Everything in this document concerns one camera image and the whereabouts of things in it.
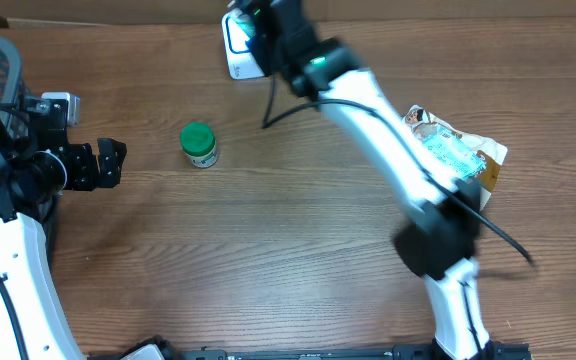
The teal wet wipes pack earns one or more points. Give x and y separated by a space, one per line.
452 152

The green lid white jar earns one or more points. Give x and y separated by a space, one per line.
198 142

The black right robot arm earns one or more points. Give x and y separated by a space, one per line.
438 244

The white barcode scanner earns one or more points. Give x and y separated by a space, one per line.
240 61

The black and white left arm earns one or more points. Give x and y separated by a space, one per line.
33 324

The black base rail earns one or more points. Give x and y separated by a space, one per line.
398 352

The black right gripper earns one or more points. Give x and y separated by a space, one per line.
267 52

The beige brown snack bag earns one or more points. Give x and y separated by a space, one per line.
424 123

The teal tissue pack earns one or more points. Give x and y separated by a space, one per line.
245 23

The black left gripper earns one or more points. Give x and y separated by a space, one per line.
84 166

